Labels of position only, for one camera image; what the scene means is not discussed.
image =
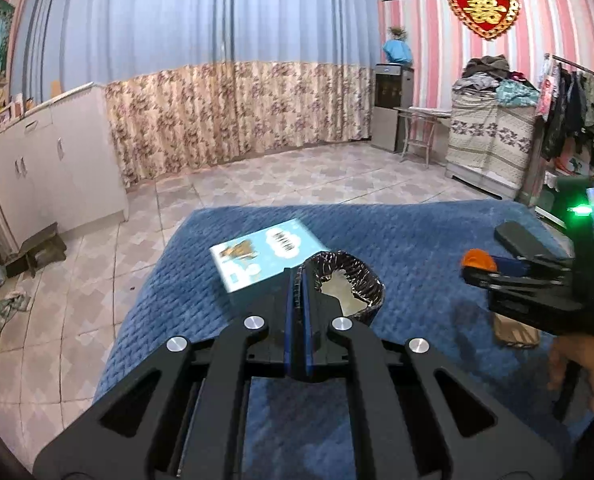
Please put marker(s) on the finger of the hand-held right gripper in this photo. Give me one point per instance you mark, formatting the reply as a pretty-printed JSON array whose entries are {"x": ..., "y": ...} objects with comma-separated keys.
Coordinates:
[
  {"x": 509, "y": 265},
  {"x": 477, "y": 278}
]

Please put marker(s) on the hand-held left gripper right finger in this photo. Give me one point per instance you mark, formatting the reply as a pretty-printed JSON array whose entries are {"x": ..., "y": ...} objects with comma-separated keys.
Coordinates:
[{"x": 314, "y": 340}]

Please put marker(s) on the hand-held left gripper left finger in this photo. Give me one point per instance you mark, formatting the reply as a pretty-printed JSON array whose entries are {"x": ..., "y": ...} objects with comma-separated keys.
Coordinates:
[{"x": 293, "y": 340}]

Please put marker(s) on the orange peel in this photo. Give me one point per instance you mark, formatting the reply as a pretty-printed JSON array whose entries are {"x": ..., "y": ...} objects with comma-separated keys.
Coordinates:
[{"x": 477, "y": 258}]

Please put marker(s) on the black phone on table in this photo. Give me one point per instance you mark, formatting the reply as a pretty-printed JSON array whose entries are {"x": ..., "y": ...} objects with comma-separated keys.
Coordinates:
[{"x": 522, "y": 237}]

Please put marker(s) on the brown tray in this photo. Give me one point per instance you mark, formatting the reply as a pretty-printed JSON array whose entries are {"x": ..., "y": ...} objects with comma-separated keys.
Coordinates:
[{"x": 514, "y": 332}]

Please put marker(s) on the teal cardboard box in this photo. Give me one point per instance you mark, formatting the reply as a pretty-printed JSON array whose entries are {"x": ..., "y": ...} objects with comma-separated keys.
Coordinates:
[{"x": 257, "y": 260}]

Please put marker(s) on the cabinet under floral cloth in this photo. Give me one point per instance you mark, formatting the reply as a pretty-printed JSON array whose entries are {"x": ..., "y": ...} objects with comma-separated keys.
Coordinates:
[{"x": 492, "y": 145}]

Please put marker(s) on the row of hanging clothes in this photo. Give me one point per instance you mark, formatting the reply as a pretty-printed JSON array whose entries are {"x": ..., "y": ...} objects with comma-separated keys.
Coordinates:
[{"x": 572, "y": 105}]

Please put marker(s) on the pile of clothes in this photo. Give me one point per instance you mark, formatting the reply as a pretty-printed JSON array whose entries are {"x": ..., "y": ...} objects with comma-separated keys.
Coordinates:
[{"x": 492, "y": 77}]

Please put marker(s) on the grey water dispenser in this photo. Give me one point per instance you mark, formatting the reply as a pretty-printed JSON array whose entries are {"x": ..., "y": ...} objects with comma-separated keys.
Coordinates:
[{"x": 389, "y": 105}]

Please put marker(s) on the metal clothes rack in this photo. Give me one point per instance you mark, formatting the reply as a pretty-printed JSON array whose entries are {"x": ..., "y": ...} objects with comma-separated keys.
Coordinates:
[{"x": 572, "y": 62}]

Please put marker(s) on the plant in blue wrap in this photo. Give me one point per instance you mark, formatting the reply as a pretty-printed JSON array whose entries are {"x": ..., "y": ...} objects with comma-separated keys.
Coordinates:
[{"x": 397, "y": 50}]

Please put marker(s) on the small wooden stool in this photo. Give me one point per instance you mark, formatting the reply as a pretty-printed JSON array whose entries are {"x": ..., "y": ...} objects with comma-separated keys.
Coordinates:
[{"x": 39, "y": 250}]

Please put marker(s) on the white cabinet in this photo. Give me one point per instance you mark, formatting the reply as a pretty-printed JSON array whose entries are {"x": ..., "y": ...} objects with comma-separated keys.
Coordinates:
[{"x": 77, "y": 160}]

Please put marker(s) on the crumpled cloth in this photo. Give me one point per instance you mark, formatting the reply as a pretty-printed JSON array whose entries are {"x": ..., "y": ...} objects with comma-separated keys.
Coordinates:
[{"x": 13, "y": 307}]

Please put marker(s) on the blue and floral curtain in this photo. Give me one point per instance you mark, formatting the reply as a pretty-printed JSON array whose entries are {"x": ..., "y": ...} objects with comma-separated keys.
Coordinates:
[{"x": 202, "y": 35}]

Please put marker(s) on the colourful cardboard items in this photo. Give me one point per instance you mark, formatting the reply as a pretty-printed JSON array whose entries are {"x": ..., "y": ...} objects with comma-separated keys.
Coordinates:
[{"x": 2, "y": 115}]

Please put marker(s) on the red heart wall decoration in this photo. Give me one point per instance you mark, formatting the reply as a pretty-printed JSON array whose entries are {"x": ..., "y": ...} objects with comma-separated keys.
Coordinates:
[{"x": 482, "y": 5}]

